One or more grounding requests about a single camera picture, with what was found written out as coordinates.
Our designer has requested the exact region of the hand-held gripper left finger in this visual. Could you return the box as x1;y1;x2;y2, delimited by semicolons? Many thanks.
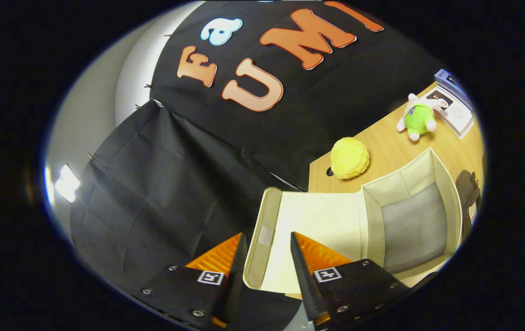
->
132;232;248;331

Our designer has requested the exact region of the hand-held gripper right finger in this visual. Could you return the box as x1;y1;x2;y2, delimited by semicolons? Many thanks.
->
290;231;413;331

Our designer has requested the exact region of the beige fabric storage box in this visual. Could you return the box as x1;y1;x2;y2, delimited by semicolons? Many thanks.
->
242;147;464;295

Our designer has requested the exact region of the brown fuzzy shoe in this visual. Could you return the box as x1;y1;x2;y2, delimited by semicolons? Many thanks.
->
456;170;481;240

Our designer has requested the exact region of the yellow plush ball toy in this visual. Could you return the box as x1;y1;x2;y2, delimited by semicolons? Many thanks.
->
330;137;370;180

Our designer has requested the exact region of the green and pink plush toy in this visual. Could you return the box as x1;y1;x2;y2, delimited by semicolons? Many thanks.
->
397;93;449;142

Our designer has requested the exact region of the bright ceiling light panel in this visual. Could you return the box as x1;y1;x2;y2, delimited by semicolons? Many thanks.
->
54;163;81;204

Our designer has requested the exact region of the row of black cloth clips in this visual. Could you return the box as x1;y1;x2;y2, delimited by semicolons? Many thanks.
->
87;33;175;161

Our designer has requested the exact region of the white cover book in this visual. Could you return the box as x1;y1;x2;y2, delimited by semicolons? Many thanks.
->
421;85;474;139

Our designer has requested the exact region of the blue cover book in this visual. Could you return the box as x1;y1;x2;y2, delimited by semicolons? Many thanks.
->
434;69;474;111

